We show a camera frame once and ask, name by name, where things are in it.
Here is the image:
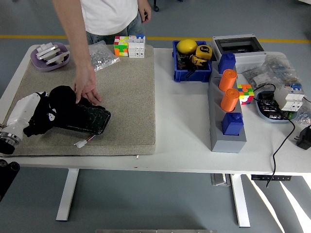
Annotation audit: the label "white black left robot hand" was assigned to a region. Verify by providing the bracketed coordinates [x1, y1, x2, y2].
[6, 91, 58, 137]

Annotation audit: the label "person's left hand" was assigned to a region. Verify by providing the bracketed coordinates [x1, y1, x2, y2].
[137, 0, 152, 24]

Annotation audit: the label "person's right hand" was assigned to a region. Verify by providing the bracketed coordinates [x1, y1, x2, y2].
[72, 67, 103, 106]

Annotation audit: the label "black table control panel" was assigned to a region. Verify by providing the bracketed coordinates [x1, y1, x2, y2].
[251, 174, 293, 182]

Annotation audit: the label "black padding cloth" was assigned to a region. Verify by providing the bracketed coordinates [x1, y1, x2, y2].
[80, 97, 106, 111]

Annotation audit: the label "clear bag of metal nuts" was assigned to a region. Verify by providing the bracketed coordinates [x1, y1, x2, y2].
[88, 40, 121, 72]

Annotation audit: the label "person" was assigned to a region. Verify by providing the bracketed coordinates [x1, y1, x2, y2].
[80, 0, 148, 46]

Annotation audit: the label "white breaker stack blue top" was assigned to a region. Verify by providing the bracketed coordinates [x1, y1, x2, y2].
[128, 34, 146, 59]

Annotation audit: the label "grey-brown mat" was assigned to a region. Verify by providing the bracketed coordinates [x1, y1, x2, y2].
[2, 44, 156, 157]

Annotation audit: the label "large colourful puzzle cube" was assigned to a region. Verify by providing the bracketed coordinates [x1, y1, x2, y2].
[113, 35, 130, 57]

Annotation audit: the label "purple oval tray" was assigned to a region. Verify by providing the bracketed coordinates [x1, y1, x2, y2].
[30, 42, 71, 72]

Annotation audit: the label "silver flat bar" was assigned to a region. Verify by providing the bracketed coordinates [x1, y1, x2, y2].
[35, 46, 62, 60]

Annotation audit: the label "white slotted block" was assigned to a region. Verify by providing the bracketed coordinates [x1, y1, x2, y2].
[39, 42, 55, 53]

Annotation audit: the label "yellow round ball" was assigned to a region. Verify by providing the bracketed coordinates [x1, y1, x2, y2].
[176, 38, 198, 54]

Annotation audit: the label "dark metal tool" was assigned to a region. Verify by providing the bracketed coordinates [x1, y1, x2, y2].
[177, 52, 193, 71]

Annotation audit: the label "blue plastic bin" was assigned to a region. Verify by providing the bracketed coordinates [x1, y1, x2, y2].
[172, 40, 213, 83]

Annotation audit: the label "white table leg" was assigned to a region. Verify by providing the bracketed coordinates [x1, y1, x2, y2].
[229, 173, 251, 228]
[55, 168, 80, 222]

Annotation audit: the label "blue square peg block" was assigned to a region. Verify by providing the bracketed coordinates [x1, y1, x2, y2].
[218, 52, 237, 74]
[221, 112, 244, 135]

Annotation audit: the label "orange cylinder peg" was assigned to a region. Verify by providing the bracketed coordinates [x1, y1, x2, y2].
[218, 68, 238, 92]
[220, 88, 240, 112]

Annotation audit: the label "clear bag of grey parts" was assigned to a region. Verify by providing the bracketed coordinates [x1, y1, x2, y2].
[242, 67, 278, 89]

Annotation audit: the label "small colourful puzzle cube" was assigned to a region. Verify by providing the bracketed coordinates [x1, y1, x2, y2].
[236, 83, 255, 106]

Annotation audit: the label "clear bag of coloured parts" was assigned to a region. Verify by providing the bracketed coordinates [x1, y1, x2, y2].
[263, 53, 299, 86]

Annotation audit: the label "black circuit modules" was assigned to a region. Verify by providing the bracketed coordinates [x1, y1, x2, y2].
[258, 93, 290, 119]

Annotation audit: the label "long grey block holder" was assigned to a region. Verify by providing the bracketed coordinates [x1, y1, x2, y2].
[207, 60, 247, 153]

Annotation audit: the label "light blue oval tray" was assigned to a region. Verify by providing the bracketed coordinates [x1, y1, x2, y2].
[255, 90, 300, 124]

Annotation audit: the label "grey metal box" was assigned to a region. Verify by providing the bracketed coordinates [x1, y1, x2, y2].
[210, 173, 232, 187]

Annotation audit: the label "white circuit breaker blue clips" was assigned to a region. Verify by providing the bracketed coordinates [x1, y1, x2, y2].
[274, 83, 305, 113]

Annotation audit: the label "clear bag of metal rings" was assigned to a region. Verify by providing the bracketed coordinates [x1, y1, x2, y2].
[297, 106, 311, 127]

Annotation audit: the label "black power adapter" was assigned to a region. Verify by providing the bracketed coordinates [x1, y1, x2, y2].
[294, 125, 311, 150]

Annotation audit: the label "white T-shaped bracket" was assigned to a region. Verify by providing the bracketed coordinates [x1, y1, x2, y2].
[45, 50, 70, 66]

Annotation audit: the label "white connector with red wires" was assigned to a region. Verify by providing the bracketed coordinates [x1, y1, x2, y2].
[73, 134, 96, 149]

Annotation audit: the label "grey electrical enclosure box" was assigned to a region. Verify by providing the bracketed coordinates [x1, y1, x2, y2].
[210, 33, 267, 73]

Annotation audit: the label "black cable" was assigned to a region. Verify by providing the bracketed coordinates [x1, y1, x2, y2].
[253, 83, 296, 188]

